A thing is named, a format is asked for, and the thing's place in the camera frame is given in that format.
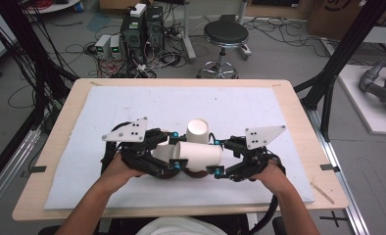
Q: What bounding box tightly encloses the person's white shirt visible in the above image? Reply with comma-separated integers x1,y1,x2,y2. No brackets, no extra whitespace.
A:
135,215,228,235

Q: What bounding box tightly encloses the black metal frame post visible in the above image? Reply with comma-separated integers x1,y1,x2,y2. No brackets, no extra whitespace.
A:
293,0,386,142

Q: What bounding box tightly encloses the tall stack of paper cups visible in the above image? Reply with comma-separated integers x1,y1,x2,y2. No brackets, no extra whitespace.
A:
184,117,212,146

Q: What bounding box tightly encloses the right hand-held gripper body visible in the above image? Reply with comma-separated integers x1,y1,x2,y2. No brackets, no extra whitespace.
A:
225,124,287,183

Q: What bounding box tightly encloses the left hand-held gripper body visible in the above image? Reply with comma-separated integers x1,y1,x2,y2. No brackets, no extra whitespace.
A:
101,117,165,178

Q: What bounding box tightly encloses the white platform board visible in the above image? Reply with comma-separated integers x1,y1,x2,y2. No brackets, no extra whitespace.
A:
337,64,386,136

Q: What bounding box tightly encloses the black computer tower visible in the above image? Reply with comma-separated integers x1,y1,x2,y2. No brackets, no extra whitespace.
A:
120,13,147,65
144,5,166,54

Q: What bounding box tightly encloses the black tape strip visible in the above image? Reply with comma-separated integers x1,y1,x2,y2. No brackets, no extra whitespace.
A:
319,163,341,173
28,164,48,174

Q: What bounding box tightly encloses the right hand-held gripper cable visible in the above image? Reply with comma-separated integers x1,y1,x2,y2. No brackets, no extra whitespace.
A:
248,153,287,235

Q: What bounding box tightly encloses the black frame with cable bundle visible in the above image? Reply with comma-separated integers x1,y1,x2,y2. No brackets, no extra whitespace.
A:
0,0,80,194

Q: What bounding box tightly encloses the aluminium floor rail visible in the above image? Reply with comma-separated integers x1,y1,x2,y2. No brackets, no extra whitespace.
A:
306,107,371,235
0,126,42,218

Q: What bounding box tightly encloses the black round stool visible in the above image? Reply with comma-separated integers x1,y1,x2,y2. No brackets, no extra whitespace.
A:
196,20,253,80

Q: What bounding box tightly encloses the thin wooden stick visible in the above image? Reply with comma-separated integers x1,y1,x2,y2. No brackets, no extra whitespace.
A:
311,183,336,206

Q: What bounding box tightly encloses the person's left hand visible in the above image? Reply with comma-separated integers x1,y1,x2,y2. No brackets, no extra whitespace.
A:
103,150,147,189

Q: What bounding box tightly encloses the dark brown cup holder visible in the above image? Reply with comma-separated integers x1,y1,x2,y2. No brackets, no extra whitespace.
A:
154,131,217,180

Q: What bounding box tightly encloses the single white paper cup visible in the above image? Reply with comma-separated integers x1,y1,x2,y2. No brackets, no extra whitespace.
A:
172,140,223,172

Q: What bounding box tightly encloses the brown cardboard box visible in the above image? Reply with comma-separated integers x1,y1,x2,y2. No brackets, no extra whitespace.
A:
306,0,367,41

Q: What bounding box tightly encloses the light wooden table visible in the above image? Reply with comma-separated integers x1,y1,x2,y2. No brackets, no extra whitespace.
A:
12,77,350,222

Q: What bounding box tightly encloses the tangle of floor cables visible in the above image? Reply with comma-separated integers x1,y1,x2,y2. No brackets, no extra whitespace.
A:
63,6,362,79

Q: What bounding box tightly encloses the white power supply unit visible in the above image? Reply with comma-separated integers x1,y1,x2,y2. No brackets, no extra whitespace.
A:
94,33,113,61
109,34,123,61

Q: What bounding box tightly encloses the white table leg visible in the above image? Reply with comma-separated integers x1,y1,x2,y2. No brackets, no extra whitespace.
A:
180,0,198,64
237,0,253,62

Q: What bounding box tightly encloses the person's right hand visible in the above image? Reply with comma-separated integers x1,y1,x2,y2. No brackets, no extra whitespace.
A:
249,159,289,195

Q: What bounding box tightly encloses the white adapter box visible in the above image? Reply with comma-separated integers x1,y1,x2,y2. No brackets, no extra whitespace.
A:
129,3,148,19

